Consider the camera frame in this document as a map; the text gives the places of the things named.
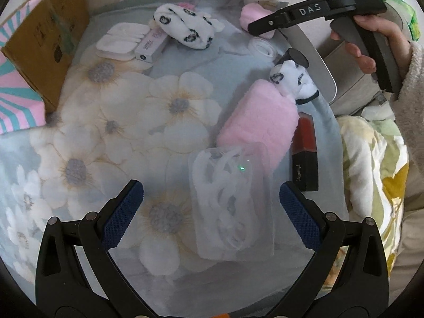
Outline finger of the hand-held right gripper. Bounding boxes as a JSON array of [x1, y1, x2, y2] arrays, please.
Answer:
[[248, 8, 294, 38]]

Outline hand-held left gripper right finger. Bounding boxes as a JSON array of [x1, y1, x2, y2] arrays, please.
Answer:
[[265, 182, 390, 318]]

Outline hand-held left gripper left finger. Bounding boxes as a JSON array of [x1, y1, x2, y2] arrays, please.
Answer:
[[35, 179, 156, 318]]

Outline round pink fluffy pad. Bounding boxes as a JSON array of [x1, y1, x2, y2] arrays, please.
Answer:
[[240, 4, 277, 38]]

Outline clear tape roll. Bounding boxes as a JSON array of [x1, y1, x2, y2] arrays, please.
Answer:
[[248, 37, 279, 59]]

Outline black cylindrical container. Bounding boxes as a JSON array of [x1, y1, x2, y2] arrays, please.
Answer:
[[288, 48, 310, 69]]

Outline red and black lipstick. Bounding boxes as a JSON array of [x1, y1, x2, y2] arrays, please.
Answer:
[[291, 112, 319, 192]]

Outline white leopard print sock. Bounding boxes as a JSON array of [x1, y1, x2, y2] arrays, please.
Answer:
[[153, 3, 224, 51]]

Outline pink fluffy cloth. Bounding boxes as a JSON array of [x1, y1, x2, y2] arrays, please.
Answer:
[[217, 81, 300, 173]]

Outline small pink and white box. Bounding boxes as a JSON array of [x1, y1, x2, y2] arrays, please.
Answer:
[[134, 28, 171, 64]]

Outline white rounded square case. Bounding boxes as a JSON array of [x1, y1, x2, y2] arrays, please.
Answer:
[[96, 23, 148, 61]]

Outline cardboard box with striped flaps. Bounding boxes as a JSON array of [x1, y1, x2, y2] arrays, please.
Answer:
[[0, 0, 91, 135]]

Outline person's right forearm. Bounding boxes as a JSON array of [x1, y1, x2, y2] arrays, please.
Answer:
[[394, 41, 424, 209]]

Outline person's right hand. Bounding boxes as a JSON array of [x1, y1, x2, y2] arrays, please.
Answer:
[[344, 15, 413, 74]]

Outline clear plastic pouch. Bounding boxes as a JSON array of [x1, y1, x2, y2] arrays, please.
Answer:
[[188, 142, 275, 262]]

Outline green packet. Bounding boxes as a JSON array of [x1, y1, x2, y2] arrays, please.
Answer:
[[381, 0, 419, 40]]

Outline white spotted plush toy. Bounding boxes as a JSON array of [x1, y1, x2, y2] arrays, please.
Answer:
[[269, 60, 320, 105]]

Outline yellow green floral quilt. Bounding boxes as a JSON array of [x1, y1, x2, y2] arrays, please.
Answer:
[[336, 114, 411, 292]]

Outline floral blanket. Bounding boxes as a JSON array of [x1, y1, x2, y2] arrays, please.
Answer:
[[0, 0, 348, 318]]

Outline crumpled white tissue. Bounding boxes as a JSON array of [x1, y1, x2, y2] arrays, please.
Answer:
[[361, 105, 395, 122]]

